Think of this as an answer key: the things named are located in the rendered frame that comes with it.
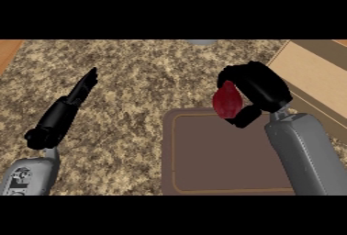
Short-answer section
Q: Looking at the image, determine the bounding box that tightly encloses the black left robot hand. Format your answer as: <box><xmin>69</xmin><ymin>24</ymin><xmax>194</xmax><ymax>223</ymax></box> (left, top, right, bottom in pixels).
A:
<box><xmin>24</xmin><ymin>67</ymin><xmax>99</xmax><ymax>151</ymax></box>

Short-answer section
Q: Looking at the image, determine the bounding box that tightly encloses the grey round object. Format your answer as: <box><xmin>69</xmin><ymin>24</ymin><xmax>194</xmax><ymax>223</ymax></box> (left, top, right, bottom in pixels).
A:
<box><xmin>186</xmin><ymin>39</ymin><xmax>219</xmax><ymax>46</ymax></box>

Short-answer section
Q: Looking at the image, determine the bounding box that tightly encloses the red pear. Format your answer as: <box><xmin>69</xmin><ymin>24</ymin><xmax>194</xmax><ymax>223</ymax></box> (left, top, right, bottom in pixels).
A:
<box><xmin>211</xmin><ymin>80</ymin><xmax>244</xmax><ymax>120</ymax></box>

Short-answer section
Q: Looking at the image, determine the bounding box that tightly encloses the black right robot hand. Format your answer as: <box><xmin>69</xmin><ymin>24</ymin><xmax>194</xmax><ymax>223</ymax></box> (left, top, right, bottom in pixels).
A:
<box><xmin>217</xmin><ymin>61</ymin><xmax>294</xmax><ymax>129</ymax></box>

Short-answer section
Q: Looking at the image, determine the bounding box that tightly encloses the cardboard box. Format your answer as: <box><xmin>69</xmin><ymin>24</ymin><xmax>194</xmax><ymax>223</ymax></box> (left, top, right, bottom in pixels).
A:
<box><xmin>266</xmin><ymin>39</ymin><xmax>347</xmax><ymax>140</ymax></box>

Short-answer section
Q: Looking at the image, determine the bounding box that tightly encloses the brown tray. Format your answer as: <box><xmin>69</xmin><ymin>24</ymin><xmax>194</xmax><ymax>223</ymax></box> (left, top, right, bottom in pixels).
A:
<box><xmin>160</xmin><ymin>106</ymin><xmax>297</xmax><ymax>196</ymax></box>

